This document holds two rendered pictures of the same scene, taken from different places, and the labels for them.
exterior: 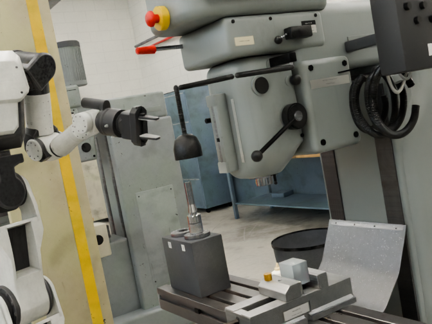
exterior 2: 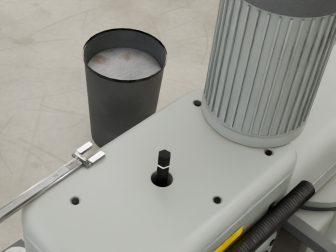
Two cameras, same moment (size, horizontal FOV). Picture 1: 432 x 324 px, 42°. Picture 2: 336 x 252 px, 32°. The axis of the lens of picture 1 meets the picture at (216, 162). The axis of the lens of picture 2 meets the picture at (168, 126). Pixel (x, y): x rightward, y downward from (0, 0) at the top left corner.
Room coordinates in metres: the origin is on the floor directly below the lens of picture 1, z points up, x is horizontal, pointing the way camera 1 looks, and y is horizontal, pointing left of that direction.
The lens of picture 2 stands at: (0.96, 0.08, 2.63)
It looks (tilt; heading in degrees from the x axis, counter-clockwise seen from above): 44 degrees down; 341
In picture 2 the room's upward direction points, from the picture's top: 7 degrees clockwise
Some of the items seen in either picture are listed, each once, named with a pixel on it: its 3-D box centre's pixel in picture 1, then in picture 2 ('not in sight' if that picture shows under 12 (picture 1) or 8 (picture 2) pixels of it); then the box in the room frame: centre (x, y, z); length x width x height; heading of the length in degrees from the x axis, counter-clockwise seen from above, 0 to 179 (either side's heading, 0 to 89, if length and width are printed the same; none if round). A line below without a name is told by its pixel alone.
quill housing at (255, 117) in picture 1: (254, 117); not in sight; (1.56, -0.13, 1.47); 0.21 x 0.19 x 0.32; 32
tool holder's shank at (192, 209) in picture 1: (190, 198); not in sight; (1.87, 0.11, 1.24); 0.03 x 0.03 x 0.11
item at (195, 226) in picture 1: (195, 225); not in sight; (1.87, 0.11, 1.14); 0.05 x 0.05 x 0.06
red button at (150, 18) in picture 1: (152, 18); not in sight; (1.43, 0.09, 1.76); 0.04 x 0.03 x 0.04; 32
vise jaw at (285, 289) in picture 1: (279, 287); not in sight; (1.48, -0.11, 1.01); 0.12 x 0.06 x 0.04; 30
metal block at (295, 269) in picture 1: (294, 272); not in sight; (1.51, -0.16, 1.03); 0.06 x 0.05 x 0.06; 30
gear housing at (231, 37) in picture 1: (252, 41); not in sight; (1.58, -0.16, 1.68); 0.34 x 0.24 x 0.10; 122
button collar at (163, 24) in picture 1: (161, 18); not in sight; (1.44, 0.07, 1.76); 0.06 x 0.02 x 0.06; 32
